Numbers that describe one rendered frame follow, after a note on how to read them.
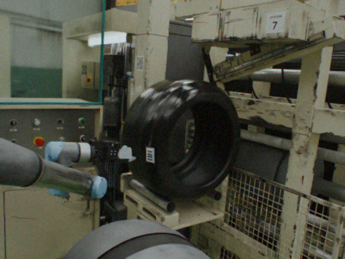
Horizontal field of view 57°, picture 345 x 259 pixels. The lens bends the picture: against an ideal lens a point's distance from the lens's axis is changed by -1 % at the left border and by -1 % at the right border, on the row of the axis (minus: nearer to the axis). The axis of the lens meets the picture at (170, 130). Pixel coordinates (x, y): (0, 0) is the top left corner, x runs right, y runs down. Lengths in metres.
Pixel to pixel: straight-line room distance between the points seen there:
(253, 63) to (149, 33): 0.53
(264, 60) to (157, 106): 0.58
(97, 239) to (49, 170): 0.71
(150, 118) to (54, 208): 0.84
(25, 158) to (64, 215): 1.09
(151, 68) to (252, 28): 0.53
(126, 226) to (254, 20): 1.32
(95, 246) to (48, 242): 1.74
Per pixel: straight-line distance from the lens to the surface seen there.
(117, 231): 0.21
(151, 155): 1.26
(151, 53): 1.64
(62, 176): 0.97
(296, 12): 1.41
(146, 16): 1.67
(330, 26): 1.44
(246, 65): 1.65
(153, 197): 1.48
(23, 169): 0.84
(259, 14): 1.47
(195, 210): 1.64
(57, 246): 1.98
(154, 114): 1.27
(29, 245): 1.92
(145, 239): 0.21
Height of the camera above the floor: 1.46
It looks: 10 degrees down
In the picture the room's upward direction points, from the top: 4 degrees clockwise
